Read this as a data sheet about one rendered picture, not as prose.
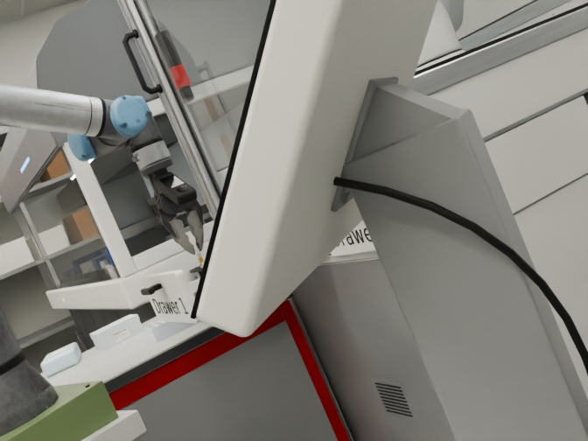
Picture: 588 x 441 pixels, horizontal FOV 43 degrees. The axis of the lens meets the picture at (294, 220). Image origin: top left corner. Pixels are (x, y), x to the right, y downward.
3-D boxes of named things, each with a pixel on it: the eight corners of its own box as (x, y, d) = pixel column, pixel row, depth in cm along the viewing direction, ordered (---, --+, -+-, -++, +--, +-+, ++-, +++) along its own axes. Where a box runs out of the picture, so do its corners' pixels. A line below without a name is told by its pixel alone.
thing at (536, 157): (450, 248, 126) (417, 169, 125) (235, 273, 218) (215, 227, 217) (759, 77, 167) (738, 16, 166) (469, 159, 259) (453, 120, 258)
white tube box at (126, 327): (103, 351, 206) (95, 333, 206) (96, 350, 214) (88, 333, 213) (144, 330, 212) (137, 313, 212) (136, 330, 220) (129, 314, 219)
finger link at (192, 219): (205, 247, 171) (186, 211, 170) (213, 245, 166) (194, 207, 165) (193, 253, 170) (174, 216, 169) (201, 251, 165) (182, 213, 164)
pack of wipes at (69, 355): (80, 363, 203) (73, 348, 203) (45, 379, 201) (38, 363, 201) (82, 353, 218) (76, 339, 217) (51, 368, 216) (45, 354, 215)
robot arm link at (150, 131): (101, 111, 164) (134, 101, 169) (122, 157, 165) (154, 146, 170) (115, 101, 158) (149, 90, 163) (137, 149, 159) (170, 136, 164)
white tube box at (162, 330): (157, 343, 182) (150, 329, 182) (149, 341, 190) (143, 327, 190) (201, 320, 187) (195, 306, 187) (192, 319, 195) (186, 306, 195)
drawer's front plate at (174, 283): (197, 323, 148) (174, 272, 147) (158, 321, 174) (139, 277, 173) (205, 319, 149) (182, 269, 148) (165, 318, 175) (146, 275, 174)
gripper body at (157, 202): (186, 211, 172) (164, 163, 171) (198, 206, 164) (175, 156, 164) (157, 224, 169) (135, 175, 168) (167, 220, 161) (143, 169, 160)
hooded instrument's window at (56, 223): (120, 278, 238) (60, 147, 235) (48, 290, 399) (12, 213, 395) (393, 154, 287) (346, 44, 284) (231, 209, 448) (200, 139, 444)
